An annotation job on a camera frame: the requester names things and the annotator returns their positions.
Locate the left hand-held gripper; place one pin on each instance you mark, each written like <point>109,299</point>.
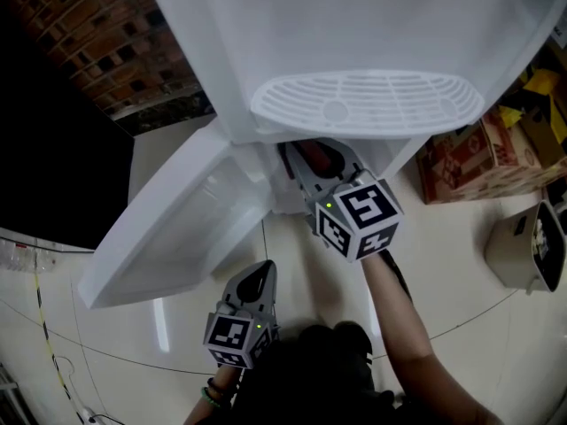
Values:
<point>232,334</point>

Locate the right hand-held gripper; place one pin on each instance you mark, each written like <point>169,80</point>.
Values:
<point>367,219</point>

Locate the red-brown object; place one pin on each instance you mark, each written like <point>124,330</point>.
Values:
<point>319,155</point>

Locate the white water dispenser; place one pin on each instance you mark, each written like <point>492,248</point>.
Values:
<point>354,29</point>

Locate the person's right forearm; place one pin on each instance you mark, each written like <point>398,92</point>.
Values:
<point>398,321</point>

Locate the person's left forearm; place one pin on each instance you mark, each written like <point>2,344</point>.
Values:
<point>223,372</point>

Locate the white cabinet door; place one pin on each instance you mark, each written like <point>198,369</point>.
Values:
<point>177,228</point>

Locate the white drip tray grille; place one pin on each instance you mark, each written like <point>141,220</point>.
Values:
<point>367,100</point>

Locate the person's black clothing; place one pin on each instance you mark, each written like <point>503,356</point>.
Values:
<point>310,379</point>

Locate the red printed cardboard box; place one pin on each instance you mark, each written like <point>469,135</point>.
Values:
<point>469,166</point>

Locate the beige trash bin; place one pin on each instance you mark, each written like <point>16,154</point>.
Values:
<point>509,246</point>

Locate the white power strip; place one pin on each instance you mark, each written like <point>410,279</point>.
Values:
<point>88,416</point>

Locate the brown box with yellow tape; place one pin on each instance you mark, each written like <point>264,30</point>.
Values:
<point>540,118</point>

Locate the grey metal rack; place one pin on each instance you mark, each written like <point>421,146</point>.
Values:
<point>11,396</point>

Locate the white paper label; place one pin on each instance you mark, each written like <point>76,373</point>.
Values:
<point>559,36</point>

